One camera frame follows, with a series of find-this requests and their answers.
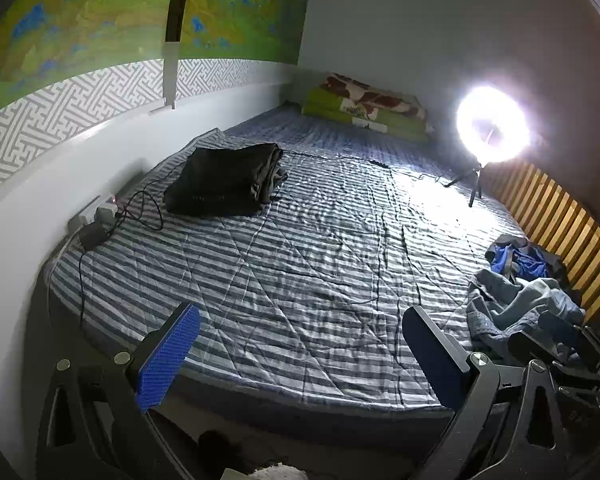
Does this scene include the light blue denim jeans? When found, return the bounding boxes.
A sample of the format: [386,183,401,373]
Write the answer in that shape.
[464,269,585,364]

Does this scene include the black yellow sweater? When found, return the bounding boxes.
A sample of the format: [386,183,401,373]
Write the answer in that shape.
[163,143,287,218]

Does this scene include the blue grey garment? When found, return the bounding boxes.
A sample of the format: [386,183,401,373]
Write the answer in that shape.
[486,234,570,288]

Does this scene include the black power adapter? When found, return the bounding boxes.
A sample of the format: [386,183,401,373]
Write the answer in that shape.
[78,221,110,252]

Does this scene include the blue striped bed quilt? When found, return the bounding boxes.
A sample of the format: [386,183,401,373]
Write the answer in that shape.
[47,106,521,416]

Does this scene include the white power strip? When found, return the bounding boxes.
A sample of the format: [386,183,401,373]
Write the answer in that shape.
[68,194,119,233]

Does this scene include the black tripod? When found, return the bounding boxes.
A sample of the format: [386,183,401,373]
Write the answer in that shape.
[442,162,484,208]

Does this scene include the black cable on bed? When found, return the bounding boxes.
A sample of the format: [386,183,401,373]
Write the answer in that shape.
[279,146,462,183]

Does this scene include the ring light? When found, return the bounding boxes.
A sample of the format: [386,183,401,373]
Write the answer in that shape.
[455,84,531,167]

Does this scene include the black white hanging strap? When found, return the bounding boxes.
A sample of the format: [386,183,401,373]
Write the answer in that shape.
[160,0,196,111]

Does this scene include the green map wall poster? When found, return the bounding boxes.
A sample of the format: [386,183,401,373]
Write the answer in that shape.
[0,0,308,108]

